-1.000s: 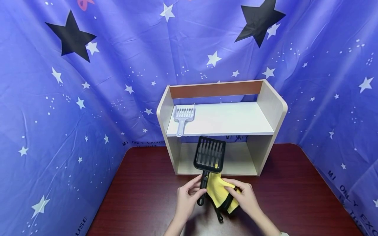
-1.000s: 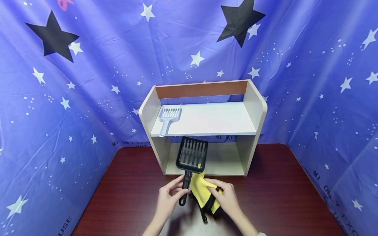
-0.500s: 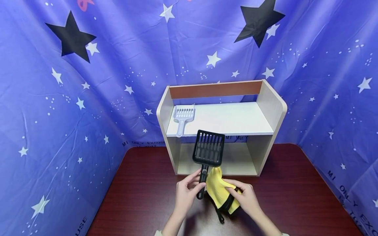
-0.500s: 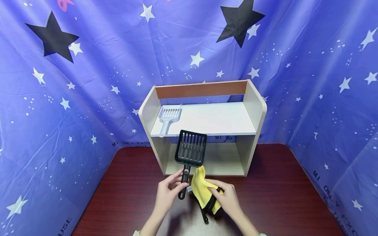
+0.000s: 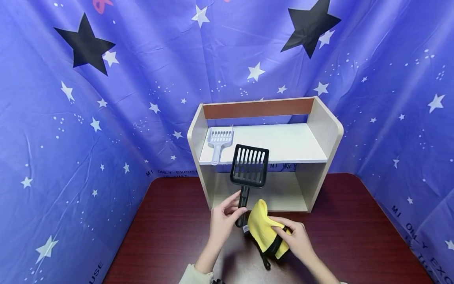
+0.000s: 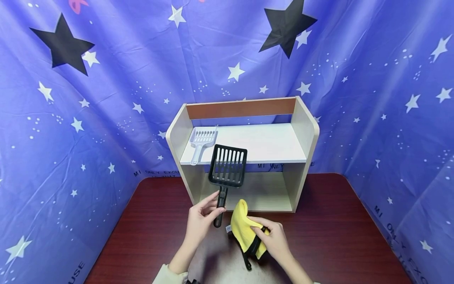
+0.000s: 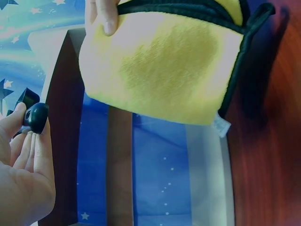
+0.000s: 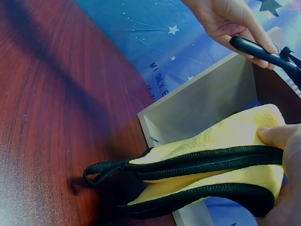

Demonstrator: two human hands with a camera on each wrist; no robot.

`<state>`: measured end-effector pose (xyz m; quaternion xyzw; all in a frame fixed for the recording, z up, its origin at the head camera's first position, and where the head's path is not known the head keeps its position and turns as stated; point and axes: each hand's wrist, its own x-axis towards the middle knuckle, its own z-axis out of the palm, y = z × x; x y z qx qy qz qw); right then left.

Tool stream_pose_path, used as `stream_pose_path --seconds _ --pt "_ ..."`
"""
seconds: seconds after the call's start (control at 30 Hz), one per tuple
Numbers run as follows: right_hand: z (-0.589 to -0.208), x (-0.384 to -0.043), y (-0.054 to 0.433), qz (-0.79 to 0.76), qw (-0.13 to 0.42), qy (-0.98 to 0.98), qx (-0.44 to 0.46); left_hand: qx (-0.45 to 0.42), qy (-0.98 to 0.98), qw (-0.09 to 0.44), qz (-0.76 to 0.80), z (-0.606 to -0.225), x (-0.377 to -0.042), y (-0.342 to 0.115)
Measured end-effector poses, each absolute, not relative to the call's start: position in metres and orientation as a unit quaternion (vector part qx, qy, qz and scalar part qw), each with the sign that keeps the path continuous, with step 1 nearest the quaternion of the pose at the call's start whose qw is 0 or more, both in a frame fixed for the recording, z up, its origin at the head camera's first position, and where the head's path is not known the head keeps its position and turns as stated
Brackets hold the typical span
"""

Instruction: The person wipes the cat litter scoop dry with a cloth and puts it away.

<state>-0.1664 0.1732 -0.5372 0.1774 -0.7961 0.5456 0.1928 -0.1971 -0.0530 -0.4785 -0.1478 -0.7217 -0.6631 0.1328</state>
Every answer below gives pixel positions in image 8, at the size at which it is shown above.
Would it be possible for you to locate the person's left hand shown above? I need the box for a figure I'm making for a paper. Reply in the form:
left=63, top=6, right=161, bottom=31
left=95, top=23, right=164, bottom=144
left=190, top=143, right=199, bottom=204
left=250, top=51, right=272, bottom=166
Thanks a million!
left=180, top=0, right=278, bottom=71

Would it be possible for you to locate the person's right hand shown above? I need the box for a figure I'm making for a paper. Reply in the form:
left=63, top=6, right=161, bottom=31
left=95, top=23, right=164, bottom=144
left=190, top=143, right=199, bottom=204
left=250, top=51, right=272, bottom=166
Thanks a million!
left=257, top=124, right=301, bottom=226

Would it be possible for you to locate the black handled tool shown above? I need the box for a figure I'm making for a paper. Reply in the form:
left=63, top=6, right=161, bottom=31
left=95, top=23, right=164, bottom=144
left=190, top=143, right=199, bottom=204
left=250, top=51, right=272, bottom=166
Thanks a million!
left=229, top=35, right=301, bottom=99

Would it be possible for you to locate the yellow cloth with black trim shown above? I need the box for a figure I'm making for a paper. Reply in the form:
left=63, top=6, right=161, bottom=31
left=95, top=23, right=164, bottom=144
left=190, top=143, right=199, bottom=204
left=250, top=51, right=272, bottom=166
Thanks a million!
left=83, top=105, right=286, bottom=218

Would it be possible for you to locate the grey open box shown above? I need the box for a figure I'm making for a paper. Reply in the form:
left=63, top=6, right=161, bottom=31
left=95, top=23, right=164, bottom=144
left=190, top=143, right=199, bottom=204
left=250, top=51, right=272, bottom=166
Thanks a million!
left=137, top=26, right=301, bottom=226

